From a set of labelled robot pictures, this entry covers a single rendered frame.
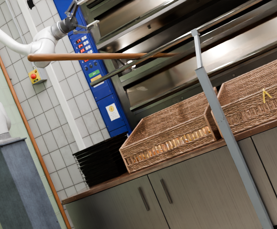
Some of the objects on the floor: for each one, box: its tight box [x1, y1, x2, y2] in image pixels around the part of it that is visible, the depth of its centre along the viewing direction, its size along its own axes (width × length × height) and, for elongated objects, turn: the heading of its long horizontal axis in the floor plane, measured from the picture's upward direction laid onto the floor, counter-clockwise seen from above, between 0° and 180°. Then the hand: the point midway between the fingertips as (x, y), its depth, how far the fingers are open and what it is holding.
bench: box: [62, 113, 277, 229], centre depth 223 cm, size 56×242×58 cm, turn 160°
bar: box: [90, 0, 277, 229], centre depth 213 cm, size 31×127×118 cm, turn 160°
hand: (91, 10), depth 226 cm, fingers open, 13 cm apart
